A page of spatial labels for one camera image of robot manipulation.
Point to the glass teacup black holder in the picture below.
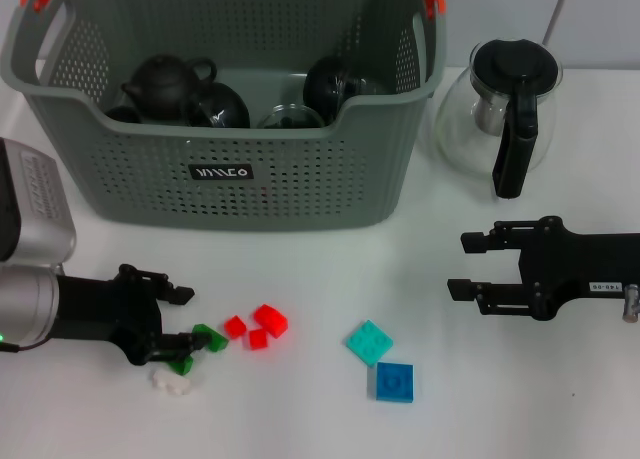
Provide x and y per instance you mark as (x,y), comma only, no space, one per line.
(290,119)
(325,86)
(220,106)

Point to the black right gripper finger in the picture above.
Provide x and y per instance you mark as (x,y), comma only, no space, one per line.
(475,242)
(462,290)

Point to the green toy brick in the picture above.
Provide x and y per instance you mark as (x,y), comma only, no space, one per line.
(182,366)
(217,340)

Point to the small red toy brick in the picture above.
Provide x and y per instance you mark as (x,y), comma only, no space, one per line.
(258,339)
(235,326)

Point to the blue square toy brick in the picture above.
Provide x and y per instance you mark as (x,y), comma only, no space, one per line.
(395,381)

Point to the grey perforated plastic storage bin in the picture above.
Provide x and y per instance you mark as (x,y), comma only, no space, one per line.
(300,179)

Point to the wide red toy brick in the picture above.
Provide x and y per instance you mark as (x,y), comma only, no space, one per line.
(270,320)

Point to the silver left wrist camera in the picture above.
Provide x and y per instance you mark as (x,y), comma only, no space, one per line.
(35,214)

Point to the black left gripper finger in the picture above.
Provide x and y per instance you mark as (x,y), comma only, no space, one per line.
(180,344)
(170,289)

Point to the teal square toy brick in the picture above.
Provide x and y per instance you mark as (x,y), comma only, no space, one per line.
(369,343)

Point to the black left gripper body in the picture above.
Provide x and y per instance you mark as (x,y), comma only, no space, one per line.
(105,314)

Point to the glass coffee pot black lid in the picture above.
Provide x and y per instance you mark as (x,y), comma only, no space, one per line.
(515,64)

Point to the black clay teapot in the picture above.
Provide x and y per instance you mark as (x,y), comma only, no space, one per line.
(160,89)

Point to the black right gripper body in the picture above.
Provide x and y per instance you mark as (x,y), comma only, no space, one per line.
(575,266)

